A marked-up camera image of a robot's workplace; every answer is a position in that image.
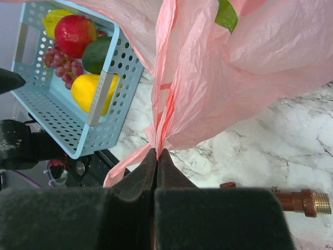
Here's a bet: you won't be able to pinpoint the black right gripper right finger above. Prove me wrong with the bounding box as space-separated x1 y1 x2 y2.
155 149 294 249

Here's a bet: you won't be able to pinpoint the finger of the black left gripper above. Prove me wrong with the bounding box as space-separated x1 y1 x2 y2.
0 68 26 94

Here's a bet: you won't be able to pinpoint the black mounting base plate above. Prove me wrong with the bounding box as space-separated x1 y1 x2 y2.
46 148 132 189

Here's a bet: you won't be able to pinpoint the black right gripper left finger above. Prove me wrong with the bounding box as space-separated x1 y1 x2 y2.
1 149 157 249

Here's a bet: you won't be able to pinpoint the yellow fake starfruit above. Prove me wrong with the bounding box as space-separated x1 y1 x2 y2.
42 9 73 40

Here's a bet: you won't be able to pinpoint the pink plastic bag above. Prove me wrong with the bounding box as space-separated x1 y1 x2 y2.
0 0 333 188

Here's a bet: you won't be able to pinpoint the red fake apple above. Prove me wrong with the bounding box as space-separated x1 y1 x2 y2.
54 15 98 59

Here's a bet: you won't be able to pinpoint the yellow fake mango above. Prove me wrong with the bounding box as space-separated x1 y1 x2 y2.
71 74 119 116

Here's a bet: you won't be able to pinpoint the green fake avocado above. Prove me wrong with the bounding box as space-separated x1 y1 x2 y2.
82 36 112 74

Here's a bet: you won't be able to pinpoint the light blue plastic basket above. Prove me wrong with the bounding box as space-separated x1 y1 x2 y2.
11 1 144 159

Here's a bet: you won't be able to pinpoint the purple fake grapes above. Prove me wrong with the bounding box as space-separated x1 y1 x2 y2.
43 45 92 90

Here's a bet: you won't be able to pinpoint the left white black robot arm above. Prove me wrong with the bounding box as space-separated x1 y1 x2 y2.
1 118 65 170

